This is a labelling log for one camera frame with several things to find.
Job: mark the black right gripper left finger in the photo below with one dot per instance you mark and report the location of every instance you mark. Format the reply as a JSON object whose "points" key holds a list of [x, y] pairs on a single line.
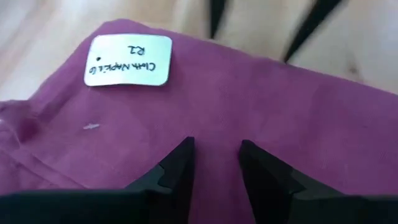
{"points": [[93, 210]]}

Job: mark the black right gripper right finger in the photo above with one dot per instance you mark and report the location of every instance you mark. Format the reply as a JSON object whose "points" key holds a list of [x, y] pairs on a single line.
{"points": [[311, 210]]}

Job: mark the purple cloth towel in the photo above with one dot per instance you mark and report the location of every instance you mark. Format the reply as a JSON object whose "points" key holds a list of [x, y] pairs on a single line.
{"points": [[248, 109]]}

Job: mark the white paper label tag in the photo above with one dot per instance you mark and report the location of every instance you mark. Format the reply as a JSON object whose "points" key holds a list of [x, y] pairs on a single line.
{"points": [[124, 76]]}

